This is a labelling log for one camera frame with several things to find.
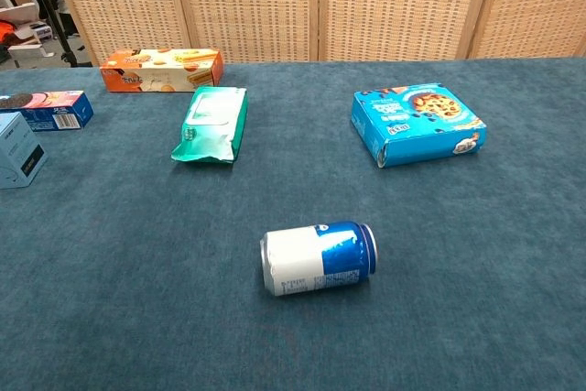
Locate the small light blue box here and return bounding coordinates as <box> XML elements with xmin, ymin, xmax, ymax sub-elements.
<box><xmin>0</xmin><ymin>111</ymin><xmax>49</xmax><ymax>190</ymax></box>

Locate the blue chocolate chip cookie box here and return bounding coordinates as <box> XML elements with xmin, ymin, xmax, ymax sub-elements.
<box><xmin>351</xmin><ymin>82</ymin><xmax>488</xmax><ymax>169</ymax></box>

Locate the orange wafer biscuit box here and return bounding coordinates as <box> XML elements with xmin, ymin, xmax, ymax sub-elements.
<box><xmin>99</xmin><ymin>48</ymin><xmax>225</xmax><ymax>93</ymax></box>

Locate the blue pink Oreo pack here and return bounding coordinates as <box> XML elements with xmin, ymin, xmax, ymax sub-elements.
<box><xmin>0</xmin><ymin>90</ymin><xmax>95</xmax><ymax>133</ymax></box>

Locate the blue and white drink can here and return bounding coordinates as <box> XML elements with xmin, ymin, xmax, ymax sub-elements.
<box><xmin>259</xmin><ymin>220</ymin><xmax>379</xmax><ymax>298</ymax></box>

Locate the green wet wipes pack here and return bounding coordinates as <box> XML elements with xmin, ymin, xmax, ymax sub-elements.
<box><xmin>170</xmin><ymin>86</ymin><xmax>249</xmax><ymax>166</ymax></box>

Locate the wooden rattan folding screen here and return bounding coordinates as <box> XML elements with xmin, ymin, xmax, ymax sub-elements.
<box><xmin>43</xmin><ymin>0</ymin><xmax>586</xmax><ymax>65</ymax></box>

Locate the dark blue table cloth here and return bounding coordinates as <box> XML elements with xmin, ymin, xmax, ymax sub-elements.
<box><xmin>0</xmin><ymin>57</ymin><xmax>586</xmax><ymax>391</ymax></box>

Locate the black tripod stand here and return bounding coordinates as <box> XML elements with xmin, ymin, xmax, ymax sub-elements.
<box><xmin>17</xmin><ymin>0</ymin><xmax>92</xmax><ymax>68</ymax></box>

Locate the white carton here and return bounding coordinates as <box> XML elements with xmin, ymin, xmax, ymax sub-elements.
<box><xmin>6</xmin><ymin>40</ymin><xmax>48</xmax><ymax>62</ymax></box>

